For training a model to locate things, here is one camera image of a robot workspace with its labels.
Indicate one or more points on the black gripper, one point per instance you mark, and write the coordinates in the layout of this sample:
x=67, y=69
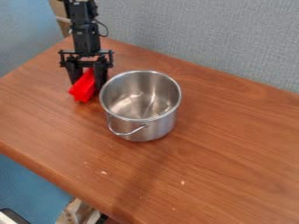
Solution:
x=75, y=60

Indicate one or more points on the red plastic block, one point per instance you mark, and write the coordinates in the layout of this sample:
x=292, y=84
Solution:
x=84, y=87

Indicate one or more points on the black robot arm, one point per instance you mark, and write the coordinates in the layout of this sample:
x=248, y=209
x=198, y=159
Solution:
x=81, y=13

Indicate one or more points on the stainless steel pot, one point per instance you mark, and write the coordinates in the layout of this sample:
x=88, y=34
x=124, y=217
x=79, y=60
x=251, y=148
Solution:
x=140, y=100

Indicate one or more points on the black and white device corner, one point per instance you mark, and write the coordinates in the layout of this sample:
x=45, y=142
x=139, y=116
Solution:
x=9, y=217

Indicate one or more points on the light wooden frame under table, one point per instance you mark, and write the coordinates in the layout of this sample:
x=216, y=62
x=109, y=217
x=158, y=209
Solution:
x=80, y=213

